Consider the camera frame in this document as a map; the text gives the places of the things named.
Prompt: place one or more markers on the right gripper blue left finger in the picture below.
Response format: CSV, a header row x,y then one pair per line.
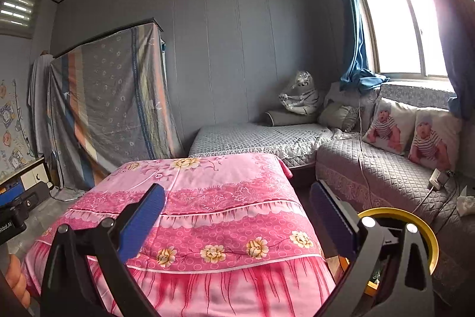
x,y
136,221

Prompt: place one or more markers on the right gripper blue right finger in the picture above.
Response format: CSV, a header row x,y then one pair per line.
x,y
339,220

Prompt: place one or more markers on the yellow rimmed trash bin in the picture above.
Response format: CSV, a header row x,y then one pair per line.
x,y
395,222

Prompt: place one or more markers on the person's left hand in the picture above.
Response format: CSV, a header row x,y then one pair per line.
x,y
17,281

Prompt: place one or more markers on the white black cabinet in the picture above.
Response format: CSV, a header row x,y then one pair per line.
x,y
29,181

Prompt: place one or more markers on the grey quilted sofa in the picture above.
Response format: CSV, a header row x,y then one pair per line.
x,y
369,177

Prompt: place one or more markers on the pink floral table cover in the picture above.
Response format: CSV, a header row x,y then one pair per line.
x,y
233,238

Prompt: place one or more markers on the white power strip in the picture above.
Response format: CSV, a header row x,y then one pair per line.
x,y
438,179

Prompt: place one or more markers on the grey ruffled cushion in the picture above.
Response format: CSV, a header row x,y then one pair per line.
x,y
338,116

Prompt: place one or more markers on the left baby print pillow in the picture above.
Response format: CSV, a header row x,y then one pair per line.
x,y
392,126

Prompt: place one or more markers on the baby print pillow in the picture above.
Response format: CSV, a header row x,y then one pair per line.
x,y
436,139
392,126

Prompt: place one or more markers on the white crumpled tissue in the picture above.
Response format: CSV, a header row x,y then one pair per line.
x,y
466,202

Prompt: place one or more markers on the striped cloth covered wardrobe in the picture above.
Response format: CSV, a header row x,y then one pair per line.
x,y
103,103

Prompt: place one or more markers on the grey bolster pillow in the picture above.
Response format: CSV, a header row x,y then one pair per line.
x,y
284,118

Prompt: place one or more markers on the right baby print pillow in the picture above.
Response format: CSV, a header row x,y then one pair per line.
x,y
436,139

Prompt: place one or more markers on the plastic wrapped tiger plush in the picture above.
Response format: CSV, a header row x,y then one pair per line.
x,y
300,96

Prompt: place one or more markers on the blue left curtain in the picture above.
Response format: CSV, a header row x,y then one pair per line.
x,y
356,75

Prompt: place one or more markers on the dark blue right curtain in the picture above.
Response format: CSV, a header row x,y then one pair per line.
x,y
445,23

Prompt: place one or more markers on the cartoon wall sticker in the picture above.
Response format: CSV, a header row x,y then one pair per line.
x,y
16,149

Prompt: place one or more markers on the wall vent window blind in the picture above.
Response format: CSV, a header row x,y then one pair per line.
x,y
18,17

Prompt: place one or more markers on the window with frame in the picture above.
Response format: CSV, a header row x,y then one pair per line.
x,y
404,37

